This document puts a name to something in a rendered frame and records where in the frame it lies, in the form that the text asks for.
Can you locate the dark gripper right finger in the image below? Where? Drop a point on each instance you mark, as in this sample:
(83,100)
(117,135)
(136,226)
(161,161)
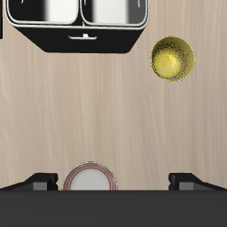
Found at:
(181,179)

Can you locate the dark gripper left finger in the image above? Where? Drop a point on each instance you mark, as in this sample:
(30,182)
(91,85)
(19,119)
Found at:
(44,179)

